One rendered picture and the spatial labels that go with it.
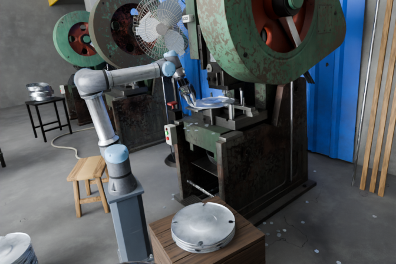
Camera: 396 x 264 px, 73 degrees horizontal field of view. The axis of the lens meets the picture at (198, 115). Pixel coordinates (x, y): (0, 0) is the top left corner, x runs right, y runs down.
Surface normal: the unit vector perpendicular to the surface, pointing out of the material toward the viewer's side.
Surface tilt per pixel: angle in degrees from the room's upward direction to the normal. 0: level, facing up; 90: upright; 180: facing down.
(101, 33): 90
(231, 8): 90
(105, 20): 90
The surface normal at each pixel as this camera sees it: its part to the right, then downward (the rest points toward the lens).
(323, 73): -0.80, 0.23
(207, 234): -0.09, -0.96
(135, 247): 0.44, 0.22
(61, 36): 0.64, 0.16
